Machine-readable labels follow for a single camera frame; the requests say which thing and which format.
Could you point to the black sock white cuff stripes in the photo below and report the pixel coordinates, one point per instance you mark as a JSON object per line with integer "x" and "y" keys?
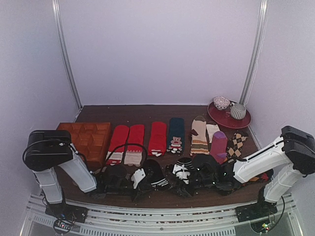
{"x": 155, "y": 175}

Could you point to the right aluminium frame post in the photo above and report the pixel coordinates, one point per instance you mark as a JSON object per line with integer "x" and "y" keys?
{"x": 257, "y": 45}

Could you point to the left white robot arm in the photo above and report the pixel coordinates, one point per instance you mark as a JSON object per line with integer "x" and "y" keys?
{"x": 48, "y": 149}

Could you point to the black red argyle sock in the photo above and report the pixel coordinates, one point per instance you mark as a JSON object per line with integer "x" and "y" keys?
{"x": 263, "y": 177}

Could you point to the dark green reindeer sock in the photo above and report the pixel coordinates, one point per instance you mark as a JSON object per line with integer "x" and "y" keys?
{"x": 176, "y": 136}

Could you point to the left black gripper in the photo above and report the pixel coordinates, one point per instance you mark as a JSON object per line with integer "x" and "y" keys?
{"x": 140, "y": 192}

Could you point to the small cream sock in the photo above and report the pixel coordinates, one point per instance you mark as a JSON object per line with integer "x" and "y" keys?
{"x": 211, "y": 130}

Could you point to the striped grey cup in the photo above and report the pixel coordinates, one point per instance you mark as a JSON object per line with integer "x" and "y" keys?
{"x": 238, "y": 111}

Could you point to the red plate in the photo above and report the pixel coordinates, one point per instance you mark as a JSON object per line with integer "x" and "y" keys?
{"x": 223, "y": 118}

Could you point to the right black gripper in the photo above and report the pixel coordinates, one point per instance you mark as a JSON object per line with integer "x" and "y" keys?
{"x": 184, "y": 186}

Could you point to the black thin striped sock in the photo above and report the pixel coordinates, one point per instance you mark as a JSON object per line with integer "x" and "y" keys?
{"x": 187, "y": 162}

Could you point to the purple magenta sock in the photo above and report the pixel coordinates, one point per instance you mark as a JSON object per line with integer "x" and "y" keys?
{"x": 218, "y": 146}

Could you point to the red sock white cuff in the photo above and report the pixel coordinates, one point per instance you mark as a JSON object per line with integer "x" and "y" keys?
{"x": 119, "y": 137}

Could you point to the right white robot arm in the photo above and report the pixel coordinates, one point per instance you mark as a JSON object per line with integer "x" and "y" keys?
{"x": 288, "y": 158}

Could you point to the orange compartment organizer tray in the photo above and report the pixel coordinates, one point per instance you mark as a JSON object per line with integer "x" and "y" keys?
{"x": 91, "y": 139}

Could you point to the red sock beige cuff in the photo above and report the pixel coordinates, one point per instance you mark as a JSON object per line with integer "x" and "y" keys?
{"x": 133, "y": 156}

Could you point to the patterned white bowl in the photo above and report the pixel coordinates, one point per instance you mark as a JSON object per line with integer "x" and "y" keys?
{"x": 221, "y": 103}

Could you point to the beige striped sock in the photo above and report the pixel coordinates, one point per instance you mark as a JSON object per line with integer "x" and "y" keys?
{"x": 199, "y": 143}

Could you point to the brown argyle sock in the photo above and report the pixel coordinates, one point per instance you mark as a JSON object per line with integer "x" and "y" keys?
{"x": 235, "y": 145}

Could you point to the red folded sock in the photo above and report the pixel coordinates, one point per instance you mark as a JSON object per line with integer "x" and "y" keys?
{"x": 158, "y": 139}

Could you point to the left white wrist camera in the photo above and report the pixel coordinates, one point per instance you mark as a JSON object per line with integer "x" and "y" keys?
{"x": 137, "y": 177}

